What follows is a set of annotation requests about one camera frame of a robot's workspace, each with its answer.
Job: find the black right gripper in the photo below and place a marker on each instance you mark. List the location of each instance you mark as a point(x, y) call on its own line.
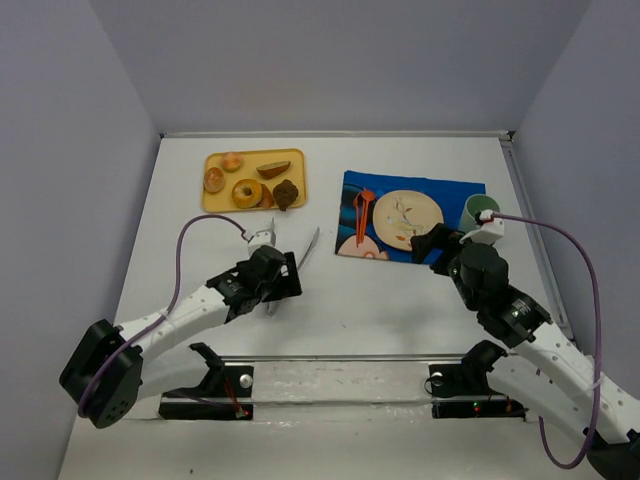
point(440, 246)

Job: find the glazed donut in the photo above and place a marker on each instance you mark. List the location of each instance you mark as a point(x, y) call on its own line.
point(246, 193)

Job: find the round bun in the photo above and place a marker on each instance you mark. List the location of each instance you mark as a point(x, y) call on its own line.
point(214, 180)
point(231, 161)

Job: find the beige floral plate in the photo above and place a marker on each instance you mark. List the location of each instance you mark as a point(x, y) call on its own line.
point(400, 215)

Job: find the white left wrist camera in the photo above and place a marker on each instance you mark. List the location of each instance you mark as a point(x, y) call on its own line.
point(261, 238)

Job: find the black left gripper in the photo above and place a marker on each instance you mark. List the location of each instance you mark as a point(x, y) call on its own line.
point(288, 276)

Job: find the small croissant piece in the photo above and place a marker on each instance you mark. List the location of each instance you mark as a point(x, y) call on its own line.
point(267, 200)

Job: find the orange plastic spoon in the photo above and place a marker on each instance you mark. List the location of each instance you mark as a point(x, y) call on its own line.
point(369, 197)

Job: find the blue patterned placemat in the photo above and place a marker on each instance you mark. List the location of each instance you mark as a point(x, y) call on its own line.
point(449, 195)

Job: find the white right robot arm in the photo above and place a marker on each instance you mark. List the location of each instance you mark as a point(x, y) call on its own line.
point(527, 356)

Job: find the green cup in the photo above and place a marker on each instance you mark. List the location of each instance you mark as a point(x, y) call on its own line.
point(474, 205)

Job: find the half baguette slice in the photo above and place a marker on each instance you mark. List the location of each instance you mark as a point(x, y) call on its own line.
point(272, 170)

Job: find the metal tongs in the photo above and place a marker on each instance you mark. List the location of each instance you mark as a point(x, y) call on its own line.
point(273, 307)

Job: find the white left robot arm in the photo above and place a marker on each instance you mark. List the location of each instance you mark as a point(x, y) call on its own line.
point(111, 367)

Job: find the round bun top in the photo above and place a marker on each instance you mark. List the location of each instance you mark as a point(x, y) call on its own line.
point(231, 161)

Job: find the yellow tray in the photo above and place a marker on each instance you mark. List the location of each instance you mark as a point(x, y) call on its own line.
point(221, 202)

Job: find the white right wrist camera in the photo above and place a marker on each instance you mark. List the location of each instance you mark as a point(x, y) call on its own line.
point(489, 229)

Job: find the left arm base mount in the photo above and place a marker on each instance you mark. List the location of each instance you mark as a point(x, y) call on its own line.
point(223, 394)

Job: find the round bun left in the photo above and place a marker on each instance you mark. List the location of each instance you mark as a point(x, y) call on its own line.
point(214, 180)

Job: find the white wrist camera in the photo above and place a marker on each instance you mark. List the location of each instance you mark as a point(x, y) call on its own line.
point(261, 238)
point(489, 229)

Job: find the dark brown bread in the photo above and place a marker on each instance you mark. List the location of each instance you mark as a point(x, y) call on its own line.
point(285, 194)

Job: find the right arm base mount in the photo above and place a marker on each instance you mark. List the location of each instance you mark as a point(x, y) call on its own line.
point(460, 390)

